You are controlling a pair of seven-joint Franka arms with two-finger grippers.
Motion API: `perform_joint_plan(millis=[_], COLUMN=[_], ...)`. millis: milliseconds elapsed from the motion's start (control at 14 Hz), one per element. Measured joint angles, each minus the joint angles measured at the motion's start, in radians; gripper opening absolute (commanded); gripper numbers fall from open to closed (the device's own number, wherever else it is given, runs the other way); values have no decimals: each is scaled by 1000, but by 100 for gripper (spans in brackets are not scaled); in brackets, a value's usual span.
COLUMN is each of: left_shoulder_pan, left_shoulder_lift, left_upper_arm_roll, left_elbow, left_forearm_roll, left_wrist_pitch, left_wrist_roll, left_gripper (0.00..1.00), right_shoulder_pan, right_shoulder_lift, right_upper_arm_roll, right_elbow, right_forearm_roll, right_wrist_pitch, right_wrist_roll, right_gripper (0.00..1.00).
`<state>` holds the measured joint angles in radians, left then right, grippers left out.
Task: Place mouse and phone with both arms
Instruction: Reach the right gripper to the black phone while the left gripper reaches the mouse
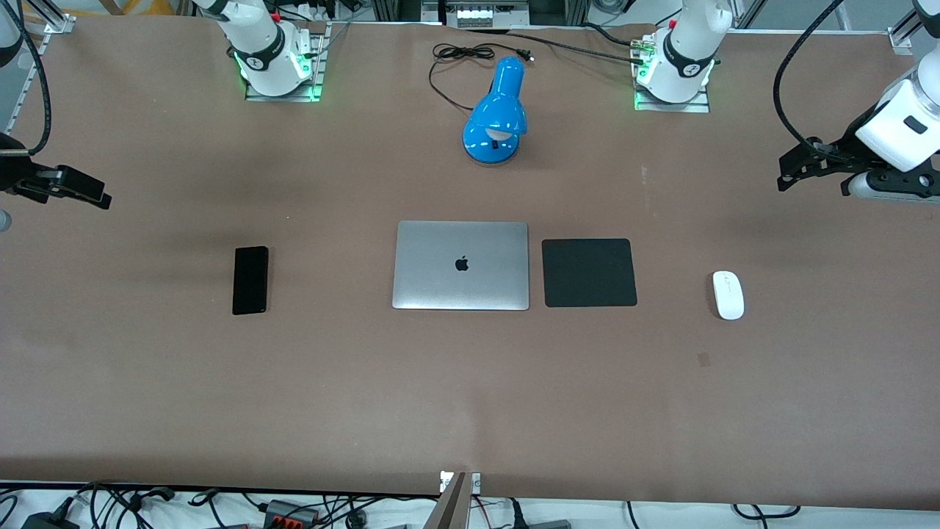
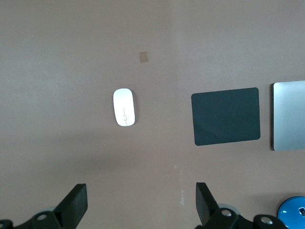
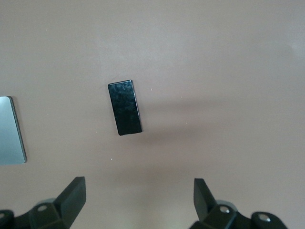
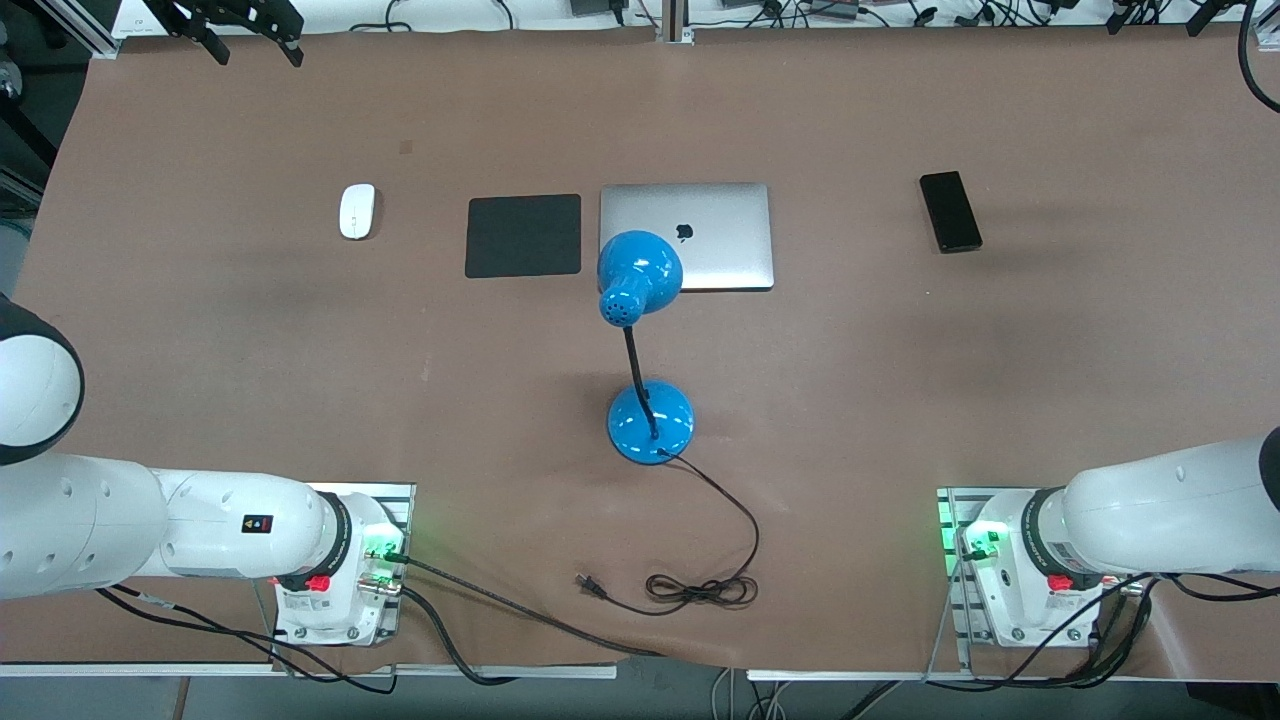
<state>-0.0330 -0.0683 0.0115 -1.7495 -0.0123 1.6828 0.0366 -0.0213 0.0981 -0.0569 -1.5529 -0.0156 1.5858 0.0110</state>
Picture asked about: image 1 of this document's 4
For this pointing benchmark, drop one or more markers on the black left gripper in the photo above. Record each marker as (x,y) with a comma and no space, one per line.
(842,153)

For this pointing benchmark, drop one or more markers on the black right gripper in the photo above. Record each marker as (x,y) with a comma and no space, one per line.
(15,176)

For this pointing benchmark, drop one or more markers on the white computer mouse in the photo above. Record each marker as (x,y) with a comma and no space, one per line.
(728,295)

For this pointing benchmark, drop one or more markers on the black smartphone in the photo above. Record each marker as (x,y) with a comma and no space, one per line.
(250,280)

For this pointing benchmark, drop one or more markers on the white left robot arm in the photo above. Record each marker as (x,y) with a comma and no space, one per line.
(683,62)

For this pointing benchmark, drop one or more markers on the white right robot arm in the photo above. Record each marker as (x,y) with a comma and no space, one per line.
(258,45)

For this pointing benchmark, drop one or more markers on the black mouse pad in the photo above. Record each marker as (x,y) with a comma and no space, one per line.
(589,272)

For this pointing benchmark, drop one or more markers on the blue desk lamp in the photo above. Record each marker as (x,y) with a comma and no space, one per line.
(496,103)

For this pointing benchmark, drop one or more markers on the black power adapter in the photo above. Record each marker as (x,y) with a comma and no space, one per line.
(50,520)

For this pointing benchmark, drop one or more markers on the white power strip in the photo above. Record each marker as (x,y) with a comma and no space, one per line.
(481,15)

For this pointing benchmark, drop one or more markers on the silver closed laptop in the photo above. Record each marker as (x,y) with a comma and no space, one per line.
(460,283)

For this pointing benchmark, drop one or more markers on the black box with red buttons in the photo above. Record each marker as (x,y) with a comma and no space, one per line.
(290,513)

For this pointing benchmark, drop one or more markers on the perforated metal side rail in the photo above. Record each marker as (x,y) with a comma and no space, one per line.
(22,81)

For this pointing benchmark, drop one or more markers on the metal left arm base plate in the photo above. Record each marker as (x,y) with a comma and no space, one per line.
(672,106)

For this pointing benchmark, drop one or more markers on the metal corner bracket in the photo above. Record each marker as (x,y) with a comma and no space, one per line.
(60,23)
(900,40)

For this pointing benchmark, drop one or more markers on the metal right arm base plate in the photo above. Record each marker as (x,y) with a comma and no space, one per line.
(316,70)

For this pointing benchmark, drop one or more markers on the aluminium camera post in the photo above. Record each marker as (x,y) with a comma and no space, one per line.
(454,507)

